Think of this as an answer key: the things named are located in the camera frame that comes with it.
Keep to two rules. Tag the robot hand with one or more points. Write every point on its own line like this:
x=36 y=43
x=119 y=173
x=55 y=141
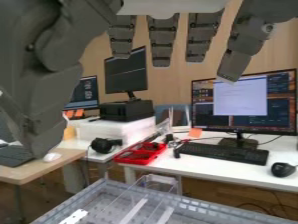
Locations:
x=40 y=66

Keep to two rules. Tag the small lit monitor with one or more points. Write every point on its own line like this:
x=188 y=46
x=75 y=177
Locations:
x=87 y=93

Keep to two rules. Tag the orange packet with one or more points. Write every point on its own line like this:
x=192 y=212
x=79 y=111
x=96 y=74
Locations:
x=73 y=113

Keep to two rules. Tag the dark monitor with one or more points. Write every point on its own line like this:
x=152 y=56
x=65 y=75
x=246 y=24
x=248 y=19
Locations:
x=126 y=73

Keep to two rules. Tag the small cardboard box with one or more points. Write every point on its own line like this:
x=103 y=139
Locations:
x=69 y=132

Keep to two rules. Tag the black case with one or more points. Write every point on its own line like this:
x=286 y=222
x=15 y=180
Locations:
x=126 y=110

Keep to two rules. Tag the white foam box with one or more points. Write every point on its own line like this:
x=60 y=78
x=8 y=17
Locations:
x=117 y=129

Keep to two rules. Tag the white computer mouse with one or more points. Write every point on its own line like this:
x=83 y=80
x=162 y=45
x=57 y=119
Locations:
x=52 y=157

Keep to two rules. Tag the dark flat keyboard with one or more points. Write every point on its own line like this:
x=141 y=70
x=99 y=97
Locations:
x=13 y=156

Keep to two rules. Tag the black headphones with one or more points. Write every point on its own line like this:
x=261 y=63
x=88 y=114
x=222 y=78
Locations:
x=104 y=145

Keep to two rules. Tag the wooden desk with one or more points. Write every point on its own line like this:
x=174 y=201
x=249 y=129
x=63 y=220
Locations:
x=27 y=171

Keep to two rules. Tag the red tray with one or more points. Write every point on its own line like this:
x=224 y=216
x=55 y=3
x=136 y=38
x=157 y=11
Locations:
x=154 y=146
x=133 y=157

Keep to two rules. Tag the small black device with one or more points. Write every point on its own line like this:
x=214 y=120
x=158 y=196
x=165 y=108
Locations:
x=176 y=152

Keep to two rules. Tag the orange sticky note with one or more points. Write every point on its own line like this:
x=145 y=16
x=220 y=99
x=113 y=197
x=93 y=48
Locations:
x=194 y=132

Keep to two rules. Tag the clear box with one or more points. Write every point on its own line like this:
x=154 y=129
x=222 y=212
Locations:
x=153 y=180

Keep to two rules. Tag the large lit monitor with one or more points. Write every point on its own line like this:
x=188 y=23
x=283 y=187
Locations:
x=240 y=100

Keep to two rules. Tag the black keyboard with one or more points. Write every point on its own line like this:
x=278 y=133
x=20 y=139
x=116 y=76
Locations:
x=221 y=153

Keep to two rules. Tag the long white desk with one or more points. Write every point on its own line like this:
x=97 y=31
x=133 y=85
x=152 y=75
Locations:
x=213 y=171

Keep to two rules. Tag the black computer mouse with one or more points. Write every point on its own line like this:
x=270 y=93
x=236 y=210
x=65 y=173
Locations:
x=282 y=169

